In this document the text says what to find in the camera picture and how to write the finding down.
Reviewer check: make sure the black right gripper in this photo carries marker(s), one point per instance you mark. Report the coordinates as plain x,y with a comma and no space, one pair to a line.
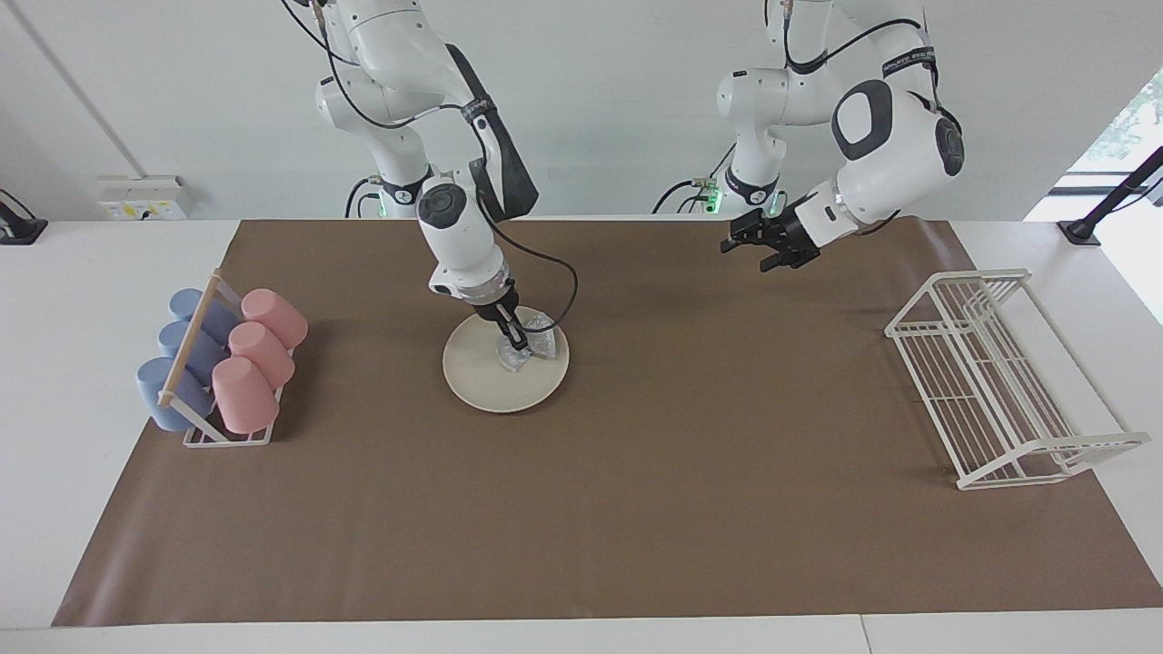
498,307

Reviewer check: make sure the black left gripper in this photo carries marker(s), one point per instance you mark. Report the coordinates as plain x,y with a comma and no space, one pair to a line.
768,234

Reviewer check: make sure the silver mesh sponge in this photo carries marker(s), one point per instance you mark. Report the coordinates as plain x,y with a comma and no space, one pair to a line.
543,341

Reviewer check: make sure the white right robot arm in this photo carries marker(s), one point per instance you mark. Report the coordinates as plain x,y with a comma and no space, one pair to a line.
454,236

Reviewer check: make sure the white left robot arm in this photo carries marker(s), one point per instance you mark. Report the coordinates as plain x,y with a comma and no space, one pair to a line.
895,154

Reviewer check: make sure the cream round plate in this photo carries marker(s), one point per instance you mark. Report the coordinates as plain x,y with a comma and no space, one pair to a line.
482,377

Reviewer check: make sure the brown table mat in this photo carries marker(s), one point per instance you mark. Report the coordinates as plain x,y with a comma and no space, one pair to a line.
636,500

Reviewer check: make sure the pink cup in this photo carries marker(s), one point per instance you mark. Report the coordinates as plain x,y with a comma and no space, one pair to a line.
273,313
262,352
243,395

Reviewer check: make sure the blue cup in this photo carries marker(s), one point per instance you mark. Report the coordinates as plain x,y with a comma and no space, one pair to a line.
195,304
164,395
182,341

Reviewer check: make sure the cup holder with wooden bar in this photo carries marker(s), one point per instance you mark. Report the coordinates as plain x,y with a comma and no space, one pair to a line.
191,336

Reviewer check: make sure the black table clamp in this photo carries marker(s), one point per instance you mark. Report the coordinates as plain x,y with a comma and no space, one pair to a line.
20,229

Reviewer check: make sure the white wall socket box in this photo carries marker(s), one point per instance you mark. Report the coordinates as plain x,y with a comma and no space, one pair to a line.
141,198

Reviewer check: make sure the white wall conduit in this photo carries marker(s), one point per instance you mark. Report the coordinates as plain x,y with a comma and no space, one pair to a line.
73,91

